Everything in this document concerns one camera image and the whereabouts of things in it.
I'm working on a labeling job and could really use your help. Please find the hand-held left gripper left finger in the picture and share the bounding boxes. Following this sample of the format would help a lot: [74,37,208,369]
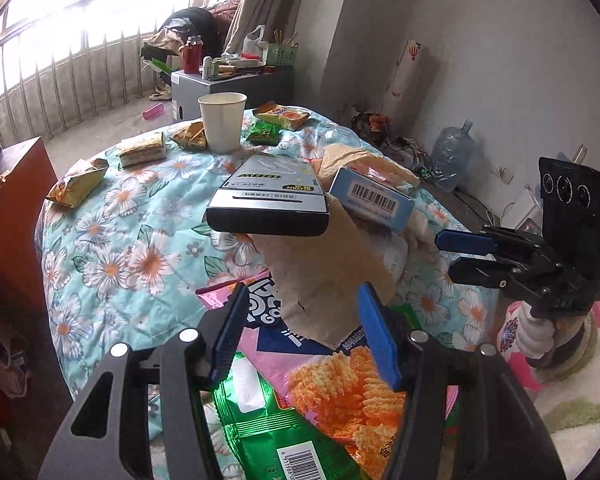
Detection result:
[37,282,251,480]

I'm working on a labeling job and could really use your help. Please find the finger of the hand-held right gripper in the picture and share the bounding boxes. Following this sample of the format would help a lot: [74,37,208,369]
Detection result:
[447,255,552,297]
[435,225,547,262]

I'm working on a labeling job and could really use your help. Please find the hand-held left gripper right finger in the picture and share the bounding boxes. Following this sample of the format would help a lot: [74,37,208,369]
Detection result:
[357,282,566,480]

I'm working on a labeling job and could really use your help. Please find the silver cable box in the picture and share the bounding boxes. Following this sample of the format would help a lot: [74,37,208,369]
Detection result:
[206,152,331,237]

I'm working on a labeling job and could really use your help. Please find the person's right hand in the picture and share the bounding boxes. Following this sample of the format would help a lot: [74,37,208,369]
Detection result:
[517,305,557,361]

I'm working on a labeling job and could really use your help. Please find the white crumpled wrapper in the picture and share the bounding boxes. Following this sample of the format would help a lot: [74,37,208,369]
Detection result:
[380,207,441,281]

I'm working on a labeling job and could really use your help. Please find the pink snack packet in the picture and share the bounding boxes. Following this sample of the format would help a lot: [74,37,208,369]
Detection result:
[195,270,461,480]

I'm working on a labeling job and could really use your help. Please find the brown paper bag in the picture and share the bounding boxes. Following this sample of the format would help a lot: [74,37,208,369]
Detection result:
[252,195,398,348]

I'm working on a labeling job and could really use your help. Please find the pink floral cloth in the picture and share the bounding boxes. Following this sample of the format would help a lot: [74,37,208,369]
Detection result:
[495,302,546,391]

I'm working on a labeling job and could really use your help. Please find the clear water jug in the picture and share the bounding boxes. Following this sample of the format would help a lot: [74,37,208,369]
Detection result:
[430,119,476,192]

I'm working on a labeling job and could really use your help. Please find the blue barcode box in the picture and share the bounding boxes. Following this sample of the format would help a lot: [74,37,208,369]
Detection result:
[327,166,416,233]

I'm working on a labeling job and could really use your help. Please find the large green snack packet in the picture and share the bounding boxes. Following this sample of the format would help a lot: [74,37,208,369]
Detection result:
[215,350,376,480]

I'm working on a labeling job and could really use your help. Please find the tan crumpled snack wrapper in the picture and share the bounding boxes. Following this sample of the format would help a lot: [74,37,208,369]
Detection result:
[312,144,421,196]

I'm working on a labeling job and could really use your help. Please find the black orange bag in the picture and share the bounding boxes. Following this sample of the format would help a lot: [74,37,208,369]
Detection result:
[352,112,393,146]

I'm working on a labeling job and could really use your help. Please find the white green fluffy rug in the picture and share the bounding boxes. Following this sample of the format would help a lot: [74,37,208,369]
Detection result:
[535,325,600,466]

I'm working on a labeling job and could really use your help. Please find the white printed paper roll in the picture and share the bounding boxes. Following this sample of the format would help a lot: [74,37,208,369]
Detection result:
[380,40,438,126]

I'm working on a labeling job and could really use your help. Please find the crumpled yellow chip packet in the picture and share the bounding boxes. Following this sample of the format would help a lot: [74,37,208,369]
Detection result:
[169,121,208,150]

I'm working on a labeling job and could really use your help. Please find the gold snack packet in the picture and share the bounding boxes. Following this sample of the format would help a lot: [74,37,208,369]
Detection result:
[117,132,168,168]

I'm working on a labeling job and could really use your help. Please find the small green snack packet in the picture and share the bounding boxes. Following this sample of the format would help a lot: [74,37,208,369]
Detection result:
[246,121,282,147]

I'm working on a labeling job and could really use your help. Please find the white paper cup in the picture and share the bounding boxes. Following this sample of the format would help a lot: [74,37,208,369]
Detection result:
[198,92,248,155]

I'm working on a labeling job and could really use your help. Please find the yellow orange snack packet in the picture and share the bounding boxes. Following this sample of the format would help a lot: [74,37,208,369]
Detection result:
[252,101,311,132]

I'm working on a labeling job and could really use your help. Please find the red gift bag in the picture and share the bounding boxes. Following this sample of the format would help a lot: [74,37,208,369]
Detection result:
[0,330,31,401]

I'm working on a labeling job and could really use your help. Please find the grey cabinet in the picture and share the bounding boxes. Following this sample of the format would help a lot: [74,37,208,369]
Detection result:
[171,67,295,122]

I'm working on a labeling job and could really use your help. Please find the orange wooden cabinet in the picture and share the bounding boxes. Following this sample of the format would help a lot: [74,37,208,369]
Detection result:
[0,136,58,311]

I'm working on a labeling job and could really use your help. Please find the green plastic basket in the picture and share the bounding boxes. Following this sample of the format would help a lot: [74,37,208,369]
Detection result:
[261,42,299,67]

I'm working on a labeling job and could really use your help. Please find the red thermos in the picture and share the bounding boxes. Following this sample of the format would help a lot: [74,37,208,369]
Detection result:
[181,35,203,75]

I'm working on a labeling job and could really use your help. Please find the white plastic bag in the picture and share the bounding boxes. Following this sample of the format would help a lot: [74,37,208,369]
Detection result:
[241,25,266,57]

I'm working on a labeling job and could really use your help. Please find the beige curtain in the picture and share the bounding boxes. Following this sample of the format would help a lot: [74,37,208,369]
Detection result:
[222,0,356,56]

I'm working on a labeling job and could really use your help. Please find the metal window railing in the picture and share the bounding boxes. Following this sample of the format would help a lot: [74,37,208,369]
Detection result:
[0,0,201,148]

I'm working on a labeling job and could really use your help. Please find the dark jacket pile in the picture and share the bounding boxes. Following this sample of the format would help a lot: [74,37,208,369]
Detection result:
[155,7,223,61]

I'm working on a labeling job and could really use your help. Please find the tangled cables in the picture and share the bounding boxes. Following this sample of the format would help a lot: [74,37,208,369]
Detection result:
[387,135,433,178]

